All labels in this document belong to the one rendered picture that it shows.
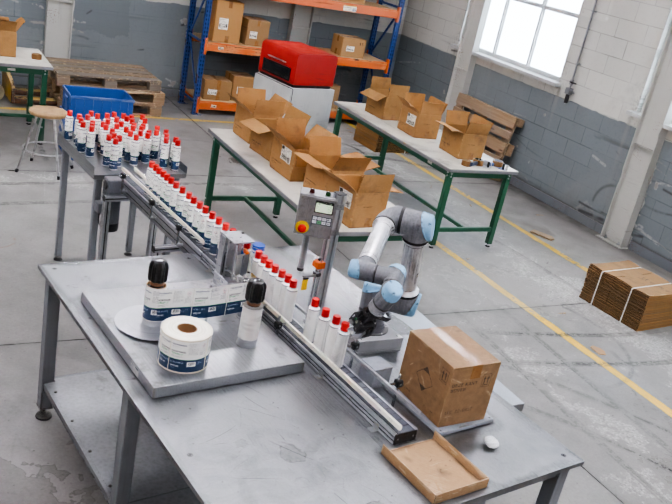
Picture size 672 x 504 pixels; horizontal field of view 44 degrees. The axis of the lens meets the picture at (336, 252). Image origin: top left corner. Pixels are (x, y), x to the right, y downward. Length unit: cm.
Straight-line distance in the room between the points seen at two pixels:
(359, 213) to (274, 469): 270
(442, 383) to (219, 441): 88
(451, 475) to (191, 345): 107
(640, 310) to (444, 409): 402
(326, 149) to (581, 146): 439
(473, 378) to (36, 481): 204
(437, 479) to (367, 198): 262
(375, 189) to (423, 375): 219
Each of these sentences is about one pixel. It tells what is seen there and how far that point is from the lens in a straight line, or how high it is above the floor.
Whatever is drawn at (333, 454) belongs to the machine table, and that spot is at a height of 83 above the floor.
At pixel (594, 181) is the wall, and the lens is 954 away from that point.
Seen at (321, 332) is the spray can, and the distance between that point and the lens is 348.
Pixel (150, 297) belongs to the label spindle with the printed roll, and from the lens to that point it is 346.
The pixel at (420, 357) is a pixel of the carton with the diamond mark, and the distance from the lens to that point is 333.
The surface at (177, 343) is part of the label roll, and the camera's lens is 318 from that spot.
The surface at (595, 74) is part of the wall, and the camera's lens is 967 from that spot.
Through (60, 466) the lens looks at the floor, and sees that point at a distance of 418.
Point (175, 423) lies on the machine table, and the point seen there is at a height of 83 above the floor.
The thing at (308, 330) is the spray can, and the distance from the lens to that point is 357.
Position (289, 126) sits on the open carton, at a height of 109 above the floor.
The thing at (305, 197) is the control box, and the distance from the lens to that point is 356.
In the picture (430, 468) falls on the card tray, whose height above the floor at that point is 83.
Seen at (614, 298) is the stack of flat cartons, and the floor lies 15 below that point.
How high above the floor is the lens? 258
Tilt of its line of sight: 22 degrees down
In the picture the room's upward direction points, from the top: 12 degrees clockwise
